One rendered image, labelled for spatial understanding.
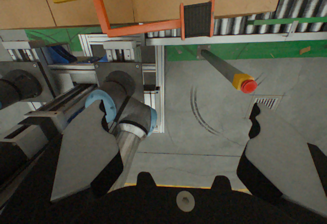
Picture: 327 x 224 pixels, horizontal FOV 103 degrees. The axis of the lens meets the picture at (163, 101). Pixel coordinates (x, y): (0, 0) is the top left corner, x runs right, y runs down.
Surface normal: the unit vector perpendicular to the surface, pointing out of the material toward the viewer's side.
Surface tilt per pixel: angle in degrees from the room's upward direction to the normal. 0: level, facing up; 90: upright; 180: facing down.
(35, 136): 90
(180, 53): 0
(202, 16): 0
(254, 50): 0
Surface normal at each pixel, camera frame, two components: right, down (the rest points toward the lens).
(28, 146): 1.00, 0.02
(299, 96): -0.05, 0.49
